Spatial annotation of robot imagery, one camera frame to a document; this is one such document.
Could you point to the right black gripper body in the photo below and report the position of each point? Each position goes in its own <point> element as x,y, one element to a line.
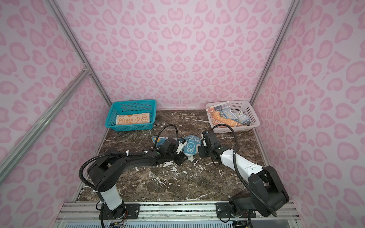
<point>205,151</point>

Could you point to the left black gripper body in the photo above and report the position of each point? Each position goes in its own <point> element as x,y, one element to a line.
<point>178,158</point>

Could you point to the teal bunny towel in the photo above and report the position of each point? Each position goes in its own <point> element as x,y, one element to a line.
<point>191,147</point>

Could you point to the grey patterned towel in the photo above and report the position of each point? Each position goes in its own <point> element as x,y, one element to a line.
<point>222,114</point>

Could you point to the orange bunny towel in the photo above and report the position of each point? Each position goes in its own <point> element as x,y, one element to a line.
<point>142,118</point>

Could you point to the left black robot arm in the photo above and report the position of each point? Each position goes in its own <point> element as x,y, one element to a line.
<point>102,172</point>

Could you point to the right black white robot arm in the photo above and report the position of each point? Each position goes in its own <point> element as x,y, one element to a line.
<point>265,192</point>

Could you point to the white plastic basket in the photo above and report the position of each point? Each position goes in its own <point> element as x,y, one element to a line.
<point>237,106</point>

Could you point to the teal plastic basket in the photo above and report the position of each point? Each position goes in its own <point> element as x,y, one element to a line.
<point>129,108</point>

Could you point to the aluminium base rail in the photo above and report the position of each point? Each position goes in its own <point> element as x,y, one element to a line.
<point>174,214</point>

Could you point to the right corner aluminium post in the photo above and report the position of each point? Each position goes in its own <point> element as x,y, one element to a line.
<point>288,21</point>

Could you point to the corner aluminium post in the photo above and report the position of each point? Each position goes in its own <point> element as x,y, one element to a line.
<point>288,21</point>
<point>63,23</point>

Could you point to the diagonal aluminium frame bar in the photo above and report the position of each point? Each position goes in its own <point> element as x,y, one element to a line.
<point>19,150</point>

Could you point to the left corner aluminium post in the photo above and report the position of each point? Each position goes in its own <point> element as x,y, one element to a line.
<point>63,23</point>

